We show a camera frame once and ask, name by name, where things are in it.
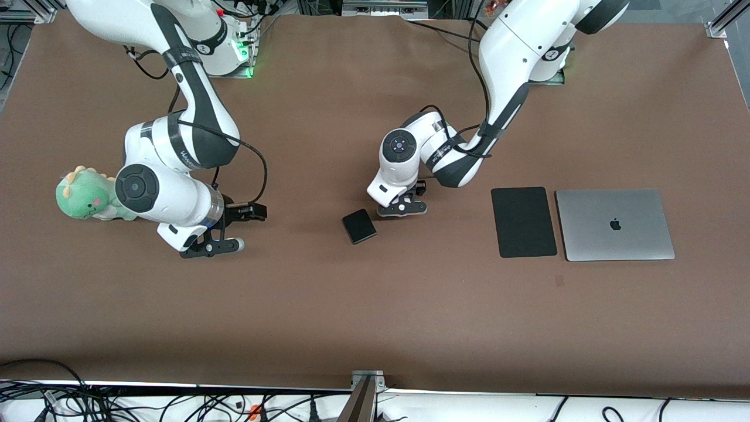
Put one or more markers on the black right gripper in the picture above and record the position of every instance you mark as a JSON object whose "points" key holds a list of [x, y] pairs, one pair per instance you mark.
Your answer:
{"points": [[235, 213]]}

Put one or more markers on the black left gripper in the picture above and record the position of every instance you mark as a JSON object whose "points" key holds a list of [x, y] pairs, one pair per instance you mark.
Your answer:
{"points": [[419, 187]]}

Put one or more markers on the small black square box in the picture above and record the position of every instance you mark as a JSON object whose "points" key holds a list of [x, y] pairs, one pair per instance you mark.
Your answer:
{"points": [[359, 226]]}

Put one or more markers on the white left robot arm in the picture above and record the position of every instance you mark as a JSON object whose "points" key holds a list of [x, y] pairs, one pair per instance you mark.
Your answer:
{"points": [[510, 53]]}

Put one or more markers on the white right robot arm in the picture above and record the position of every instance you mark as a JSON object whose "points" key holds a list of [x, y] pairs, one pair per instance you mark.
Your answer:
{"points": [[193, 94]]}

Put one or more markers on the black mouse pad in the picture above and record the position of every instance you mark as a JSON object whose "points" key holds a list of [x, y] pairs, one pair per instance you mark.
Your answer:
{"points": [[523, 221]]}

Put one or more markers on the brown table cover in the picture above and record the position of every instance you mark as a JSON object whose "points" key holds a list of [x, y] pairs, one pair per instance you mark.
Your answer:
{"points": [[351, 305]]}

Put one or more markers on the green dinosaur plush toy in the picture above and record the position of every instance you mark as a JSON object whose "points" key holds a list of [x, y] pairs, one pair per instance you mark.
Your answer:
{"points": [[85, 196]]}

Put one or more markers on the grey closed laptop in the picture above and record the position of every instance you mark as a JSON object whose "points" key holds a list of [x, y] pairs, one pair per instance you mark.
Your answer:
{"points": [[615, 224]]}

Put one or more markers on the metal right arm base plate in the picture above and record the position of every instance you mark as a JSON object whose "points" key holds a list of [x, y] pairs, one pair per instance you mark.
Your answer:
{"points": [[247, 69]]}

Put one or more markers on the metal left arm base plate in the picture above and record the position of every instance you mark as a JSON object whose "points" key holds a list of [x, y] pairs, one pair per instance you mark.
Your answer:
{"points": [[556, 80]]}

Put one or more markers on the aluminium frame bar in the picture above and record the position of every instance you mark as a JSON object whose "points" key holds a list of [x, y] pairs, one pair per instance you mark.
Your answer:
{"points": [[381, 9]]}

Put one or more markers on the aluminium profile post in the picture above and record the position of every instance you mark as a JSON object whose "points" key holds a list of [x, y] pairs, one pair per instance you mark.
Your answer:
{"points": [[363, 398]]}

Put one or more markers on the aluminium corner frame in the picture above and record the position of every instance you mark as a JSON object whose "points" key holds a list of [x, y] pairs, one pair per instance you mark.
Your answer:
{"points": [[720, 26]]}

